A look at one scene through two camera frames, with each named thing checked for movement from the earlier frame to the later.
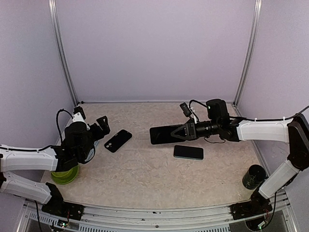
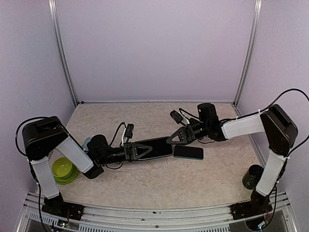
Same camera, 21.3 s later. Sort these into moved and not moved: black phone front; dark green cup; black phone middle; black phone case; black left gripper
Moved: black phone front; black left gripper; black phone case
Not moved: dark green cup; black phone middle
